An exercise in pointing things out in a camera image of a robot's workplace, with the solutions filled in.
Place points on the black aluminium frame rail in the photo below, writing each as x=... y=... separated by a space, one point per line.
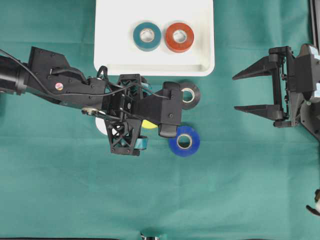
x=315 y=21

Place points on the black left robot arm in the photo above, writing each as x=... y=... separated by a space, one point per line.
x=49 y=76

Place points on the orange tape roll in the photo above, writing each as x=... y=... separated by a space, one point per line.
x=179 y=37

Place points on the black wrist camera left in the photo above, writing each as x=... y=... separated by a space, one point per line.
x=163 y=110

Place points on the black tape roll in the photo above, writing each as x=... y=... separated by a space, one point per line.
x=191 y=94

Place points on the yellow tape roll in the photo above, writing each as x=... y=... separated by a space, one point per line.
x=148 y=125

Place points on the white tape roll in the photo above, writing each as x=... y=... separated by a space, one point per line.
x=101 y=126

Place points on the teal green tape roll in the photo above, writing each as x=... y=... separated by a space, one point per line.
x=147 y=36

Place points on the white black object table edge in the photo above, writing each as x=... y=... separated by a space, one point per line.
x=316 y=209

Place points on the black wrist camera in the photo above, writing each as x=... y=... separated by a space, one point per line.
x=309 y=71
x=163 y=110

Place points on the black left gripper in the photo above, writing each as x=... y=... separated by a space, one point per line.
x=119 y=112

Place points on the white plastic tray case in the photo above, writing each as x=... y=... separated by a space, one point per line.
x=114 y=46

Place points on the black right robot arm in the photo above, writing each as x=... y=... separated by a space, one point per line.
x=310 y=112

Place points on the metal clamp bottom edge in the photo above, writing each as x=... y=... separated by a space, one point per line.
x=146 y=237

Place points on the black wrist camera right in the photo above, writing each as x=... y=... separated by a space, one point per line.
x=309 y=71

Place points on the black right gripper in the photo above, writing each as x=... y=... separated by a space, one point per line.
x=281 y=64

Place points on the green table cloth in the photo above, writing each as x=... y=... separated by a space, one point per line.
x=248 y=179

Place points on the blue tape roll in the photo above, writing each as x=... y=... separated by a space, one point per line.
x=186 y=142

